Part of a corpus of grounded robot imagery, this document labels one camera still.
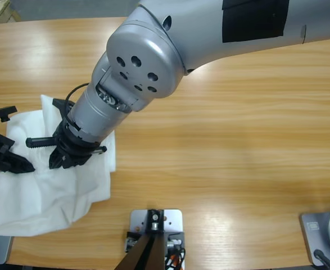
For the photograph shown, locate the white cloth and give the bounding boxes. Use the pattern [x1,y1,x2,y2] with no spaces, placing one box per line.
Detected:
[0,130,117,237]

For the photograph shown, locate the orange clamp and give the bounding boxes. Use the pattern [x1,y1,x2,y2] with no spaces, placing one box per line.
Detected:
[166,249,186,270]

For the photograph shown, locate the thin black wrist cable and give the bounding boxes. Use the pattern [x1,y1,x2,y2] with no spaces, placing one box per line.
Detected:
[65,83,90,115]

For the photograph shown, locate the dark camera post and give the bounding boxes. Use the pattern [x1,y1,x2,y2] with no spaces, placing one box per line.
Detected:
[115,208,168,270]

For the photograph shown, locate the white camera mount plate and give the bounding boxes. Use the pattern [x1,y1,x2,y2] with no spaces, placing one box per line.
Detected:
[129,209,186,270]

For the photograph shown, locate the black base cable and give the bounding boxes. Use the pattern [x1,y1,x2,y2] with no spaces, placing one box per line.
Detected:
[313,249,330,270]

